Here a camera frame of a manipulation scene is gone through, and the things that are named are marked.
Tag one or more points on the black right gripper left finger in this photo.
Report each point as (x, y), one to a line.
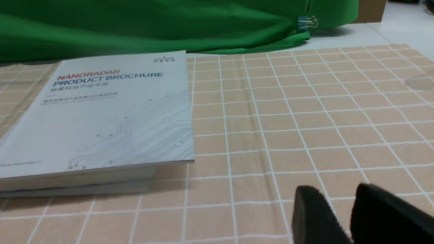
(313, 221)

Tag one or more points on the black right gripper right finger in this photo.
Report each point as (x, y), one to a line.
(380, 217)

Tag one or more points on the beige checkered tablecloth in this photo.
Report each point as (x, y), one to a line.
(264, 124)

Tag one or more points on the middle book in stack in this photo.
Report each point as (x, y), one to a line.
(78, 178)

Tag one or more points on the blue binder clip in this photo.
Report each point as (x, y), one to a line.
(305, 23)

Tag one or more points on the brown cardboard box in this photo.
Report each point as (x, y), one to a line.
(370, 11)

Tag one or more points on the white Nanoradar product brochure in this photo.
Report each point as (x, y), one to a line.
(102, 113)

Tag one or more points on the green backdrop cloth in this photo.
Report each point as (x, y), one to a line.
(36, 30)

